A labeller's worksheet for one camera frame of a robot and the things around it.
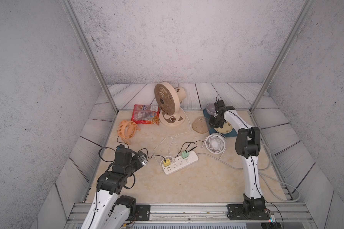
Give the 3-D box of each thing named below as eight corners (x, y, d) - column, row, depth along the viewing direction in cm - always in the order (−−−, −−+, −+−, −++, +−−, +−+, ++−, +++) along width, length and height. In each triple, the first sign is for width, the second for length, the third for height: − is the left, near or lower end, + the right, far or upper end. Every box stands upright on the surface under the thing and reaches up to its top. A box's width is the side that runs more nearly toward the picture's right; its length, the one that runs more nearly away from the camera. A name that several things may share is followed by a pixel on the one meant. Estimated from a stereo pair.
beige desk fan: (157, 128, 111) (151, 96, 87) (159, 111, 123) (154, 79, 99) (184, 128, 111) (186, 96, 87) (183, 111, 123) (185, 78, 99)
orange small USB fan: (118, 140, 105) (112, 129, 94) (128, 127, 113) (124, 115, 102) (130, 144, 102) (124, 133, 92) (139, 131, 110) (135, 119, 100)
